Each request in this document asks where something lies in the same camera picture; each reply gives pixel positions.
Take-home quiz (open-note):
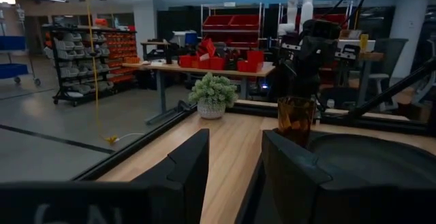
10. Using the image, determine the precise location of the black rack of bins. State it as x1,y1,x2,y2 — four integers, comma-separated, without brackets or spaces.
42,24,138,108

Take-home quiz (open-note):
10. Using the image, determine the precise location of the yellow hanging cable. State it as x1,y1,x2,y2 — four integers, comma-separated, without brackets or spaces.
82,0,119,146

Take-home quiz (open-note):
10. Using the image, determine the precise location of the black diagonal frame strut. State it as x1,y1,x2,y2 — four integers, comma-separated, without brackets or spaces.
346,58,436,120

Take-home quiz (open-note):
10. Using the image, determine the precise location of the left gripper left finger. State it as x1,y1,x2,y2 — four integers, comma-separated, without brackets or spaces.
0,128,211,224

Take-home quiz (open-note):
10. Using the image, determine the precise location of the green plant in white pot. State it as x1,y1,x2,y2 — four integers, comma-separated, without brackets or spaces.
187,72,239,121

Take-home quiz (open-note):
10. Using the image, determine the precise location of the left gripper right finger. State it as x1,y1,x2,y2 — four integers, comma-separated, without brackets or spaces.
234,130,436,224

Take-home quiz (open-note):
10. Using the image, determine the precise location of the black table edge rail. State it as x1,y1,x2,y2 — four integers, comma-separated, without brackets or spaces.
72,102,199,182

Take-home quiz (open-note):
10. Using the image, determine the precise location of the blue cart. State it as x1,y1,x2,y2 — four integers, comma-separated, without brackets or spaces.
0,5,42,86

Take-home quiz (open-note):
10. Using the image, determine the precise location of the black horizontal frame beam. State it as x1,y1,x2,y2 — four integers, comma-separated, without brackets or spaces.
225,99,436,137

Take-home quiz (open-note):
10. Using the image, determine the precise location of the amber glass cup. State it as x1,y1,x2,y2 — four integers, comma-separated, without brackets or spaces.
277,95,317,149

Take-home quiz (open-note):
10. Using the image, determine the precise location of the red bin on workbench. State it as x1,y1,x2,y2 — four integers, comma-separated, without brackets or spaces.
237,50,265,74
178,54,193,69

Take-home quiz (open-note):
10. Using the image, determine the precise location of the wooden workbench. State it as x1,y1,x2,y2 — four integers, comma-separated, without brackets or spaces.
121,59,277,125

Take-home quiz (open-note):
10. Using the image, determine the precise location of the black plastic tray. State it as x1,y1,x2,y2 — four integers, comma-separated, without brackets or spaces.
305,131,436,188

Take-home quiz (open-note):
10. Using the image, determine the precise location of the red bins shelf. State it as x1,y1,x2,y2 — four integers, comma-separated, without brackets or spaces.
200,2,265,50

